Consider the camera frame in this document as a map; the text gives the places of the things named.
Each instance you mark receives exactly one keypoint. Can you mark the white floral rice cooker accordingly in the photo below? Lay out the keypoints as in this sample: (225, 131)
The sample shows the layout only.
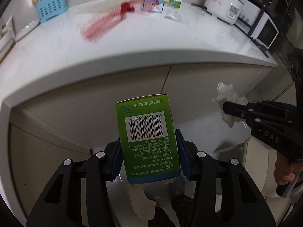
(226, 10)

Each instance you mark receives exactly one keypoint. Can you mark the white microwave oven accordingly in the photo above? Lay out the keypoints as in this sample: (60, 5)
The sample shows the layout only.
(265, 31)

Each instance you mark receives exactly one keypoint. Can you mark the blue white milk carton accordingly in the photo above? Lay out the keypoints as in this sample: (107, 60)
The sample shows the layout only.
(153, 6)

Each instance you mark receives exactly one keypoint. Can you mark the white tissue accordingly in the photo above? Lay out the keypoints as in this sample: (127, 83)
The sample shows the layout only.
(226, 94)

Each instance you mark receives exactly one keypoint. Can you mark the blue utensil holder basket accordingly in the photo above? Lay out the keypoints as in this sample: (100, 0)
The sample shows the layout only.
(48, 9)

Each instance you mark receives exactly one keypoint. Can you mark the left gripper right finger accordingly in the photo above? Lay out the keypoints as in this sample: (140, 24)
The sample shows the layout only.
(184, 158)

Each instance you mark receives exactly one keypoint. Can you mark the stacked white plates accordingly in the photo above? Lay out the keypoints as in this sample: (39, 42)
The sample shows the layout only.
(9, 38)

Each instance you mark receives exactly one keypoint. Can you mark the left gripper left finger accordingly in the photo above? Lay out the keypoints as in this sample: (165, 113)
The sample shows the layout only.
(117, 159)

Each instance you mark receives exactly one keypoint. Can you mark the green medicine box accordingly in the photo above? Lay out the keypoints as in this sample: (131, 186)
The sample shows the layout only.
(147, 137)

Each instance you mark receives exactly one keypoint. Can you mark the red mesh net bag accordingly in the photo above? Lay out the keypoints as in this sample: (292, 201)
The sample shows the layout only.
(105, 22)

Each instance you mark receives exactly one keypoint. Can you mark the white pill bottle green label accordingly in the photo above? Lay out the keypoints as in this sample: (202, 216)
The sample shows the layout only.
(175, 3)

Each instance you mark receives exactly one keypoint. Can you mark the clear zip plastic bag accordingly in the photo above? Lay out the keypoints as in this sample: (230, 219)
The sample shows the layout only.
(176, 17)

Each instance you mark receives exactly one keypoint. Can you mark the person right hand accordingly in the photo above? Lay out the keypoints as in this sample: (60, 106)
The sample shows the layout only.
(284, 170)

